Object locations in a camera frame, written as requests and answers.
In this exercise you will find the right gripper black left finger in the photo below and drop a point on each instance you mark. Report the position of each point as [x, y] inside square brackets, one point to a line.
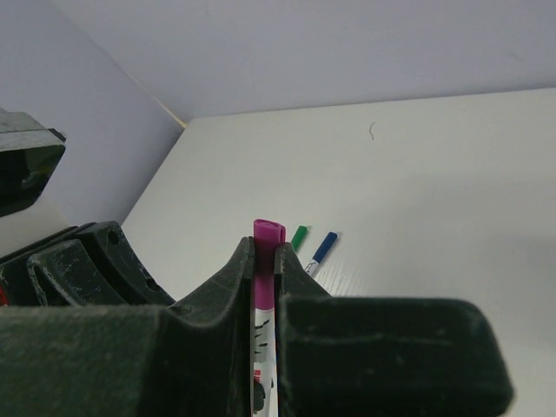
[192, 358]

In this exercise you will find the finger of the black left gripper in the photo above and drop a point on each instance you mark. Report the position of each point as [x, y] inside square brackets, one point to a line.
[110, 251]
[66, 275]

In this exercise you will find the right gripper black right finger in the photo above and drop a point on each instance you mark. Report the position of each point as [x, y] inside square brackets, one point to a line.
[359, 356]

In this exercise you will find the blue ended white pen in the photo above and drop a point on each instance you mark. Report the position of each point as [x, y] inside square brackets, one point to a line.
[313, 266]

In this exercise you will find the green ended white pen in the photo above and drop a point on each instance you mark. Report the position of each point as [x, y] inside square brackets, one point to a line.
[299, 238]

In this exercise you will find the purple ended white pen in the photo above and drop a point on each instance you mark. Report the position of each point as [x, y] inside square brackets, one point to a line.
[264, 360]

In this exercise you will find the blue pen cap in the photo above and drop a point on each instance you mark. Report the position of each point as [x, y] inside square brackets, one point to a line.
[326, 245]

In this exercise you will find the purple pen cap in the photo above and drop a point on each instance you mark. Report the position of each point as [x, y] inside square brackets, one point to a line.
[268, 237]

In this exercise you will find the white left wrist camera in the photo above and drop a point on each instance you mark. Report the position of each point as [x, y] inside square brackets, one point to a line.
[30, 153]

